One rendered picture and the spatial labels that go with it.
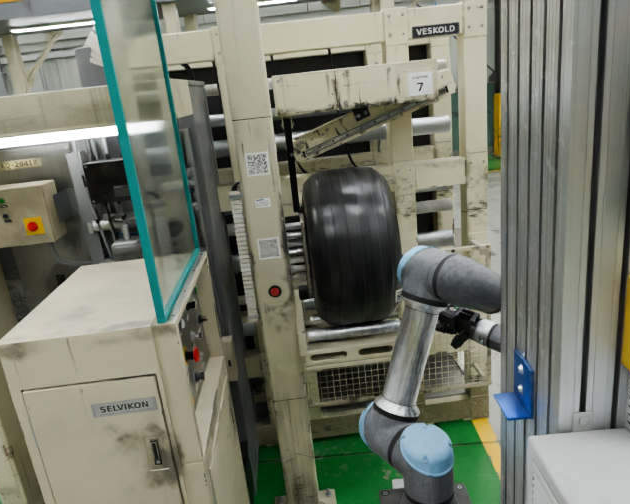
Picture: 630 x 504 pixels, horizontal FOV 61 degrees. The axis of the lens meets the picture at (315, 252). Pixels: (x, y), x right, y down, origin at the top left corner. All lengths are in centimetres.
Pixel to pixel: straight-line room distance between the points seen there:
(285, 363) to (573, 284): 139
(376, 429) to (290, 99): 120
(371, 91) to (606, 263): 141
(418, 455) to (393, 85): 131
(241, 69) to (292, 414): 125
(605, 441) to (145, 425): 96
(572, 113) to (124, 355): 101
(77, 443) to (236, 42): 120
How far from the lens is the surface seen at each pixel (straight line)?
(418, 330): 131
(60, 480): 152
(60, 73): 1214
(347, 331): 188
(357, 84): 204
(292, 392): 207
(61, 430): 143
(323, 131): 217
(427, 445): 130
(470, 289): 122
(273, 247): 183
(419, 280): 128
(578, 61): 72
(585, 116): 73
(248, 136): 177
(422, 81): 209
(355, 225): 167
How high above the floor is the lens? 174
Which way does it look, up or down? 17 degrees down
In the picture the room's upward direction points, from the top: 6 degrees counter-clockwise
